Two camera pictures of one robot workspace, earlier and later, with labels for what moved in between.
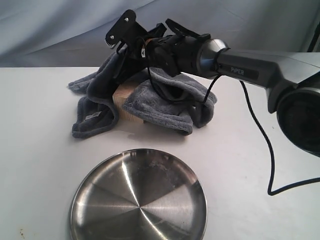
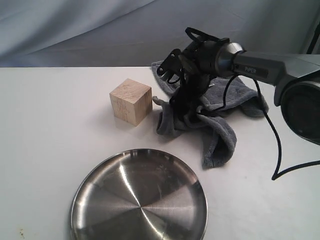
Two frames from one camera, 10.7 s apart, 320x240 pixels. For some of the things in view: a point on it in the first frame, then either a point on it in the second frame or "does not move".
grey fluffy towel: [176, 103] -> [225, 98]
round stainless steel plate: [142, 194] does not move
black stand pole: [315, 39] does not move
